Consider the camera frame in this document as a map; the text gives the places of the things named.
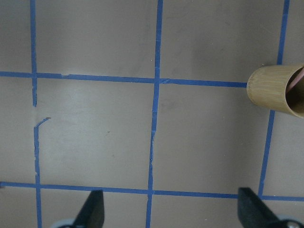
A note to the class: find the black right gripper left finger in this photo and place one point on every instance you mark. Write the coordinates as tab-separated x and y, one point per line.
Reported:
92	213

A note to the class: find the bamboo chopstick holder cup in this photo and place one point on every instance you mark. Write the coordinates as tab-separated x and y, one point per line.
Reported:
267	85

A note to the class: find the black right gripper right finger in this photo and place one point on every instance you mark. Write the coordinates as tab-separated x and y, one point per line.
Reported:
254	213

